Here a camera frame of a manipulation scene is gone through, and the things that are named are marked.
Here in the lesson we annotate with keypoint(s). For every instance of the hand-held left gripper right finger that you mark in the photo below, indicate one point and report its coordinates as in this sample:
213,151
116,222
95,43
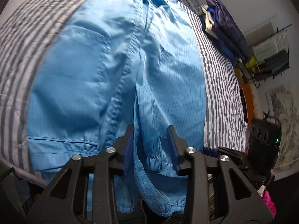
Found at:
174,149

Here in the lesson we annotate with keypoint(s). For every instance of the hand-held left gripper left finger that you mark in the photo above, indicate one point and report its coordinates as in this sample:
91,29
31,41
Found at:
127,149

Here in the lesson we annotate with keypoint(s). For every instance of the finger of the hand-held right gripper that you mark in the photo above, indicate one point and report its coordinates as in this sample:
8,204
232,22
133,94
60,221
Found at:
230,153

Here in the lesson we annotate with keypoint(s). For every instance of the light blue jacket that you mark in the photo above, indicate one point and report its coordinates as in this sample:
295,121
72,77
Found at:
93,74

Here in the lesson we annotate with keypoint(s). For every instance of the black clothes rack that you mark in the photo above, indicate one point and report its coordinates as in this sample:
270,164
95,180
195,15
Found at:
257,80

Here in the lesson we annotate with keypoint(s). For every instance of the dark hanging clothes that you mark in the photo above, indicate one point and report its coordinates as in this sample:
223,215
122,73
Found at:
275,63

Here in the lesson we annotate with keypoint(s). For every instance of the floral mat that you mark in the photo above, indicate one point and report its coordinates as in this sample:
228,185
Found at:
285,109

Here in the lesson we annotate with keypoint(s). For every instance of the pink cloth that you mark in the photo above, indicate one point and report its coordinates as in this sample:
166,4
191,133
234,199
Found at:
268,203

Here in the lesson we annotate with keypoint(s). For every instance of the grey striped bed sheet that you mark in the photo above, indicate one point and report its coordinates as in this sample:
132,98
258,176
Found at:
222,86

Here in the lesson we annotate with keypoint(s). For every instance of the yellow box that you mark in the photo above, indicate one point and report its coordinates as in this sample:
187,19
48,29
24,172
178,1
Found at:
252,64

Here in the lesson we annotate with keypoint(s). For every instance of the striped hanging towel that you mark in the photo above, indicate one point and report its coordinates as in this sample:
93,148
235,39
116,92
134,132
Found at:
266,47

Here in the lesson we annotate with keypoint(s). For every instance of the blue folded garment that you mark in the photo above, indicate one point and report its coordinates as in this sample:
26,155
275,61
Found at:
229,51

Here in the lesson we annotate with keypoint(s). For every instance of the dark navy padded jacket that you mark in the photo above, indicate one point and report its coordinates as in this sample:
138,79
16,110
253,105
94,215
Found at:
231,32

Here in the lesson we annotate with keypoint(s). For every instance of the white cloth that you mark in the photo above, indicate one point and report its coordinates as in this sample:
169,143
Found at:
208,22

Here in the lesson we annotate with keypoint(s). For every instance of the blue checked bed sheet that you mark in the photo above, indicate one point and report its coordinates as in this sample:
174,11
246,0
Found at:
190,1

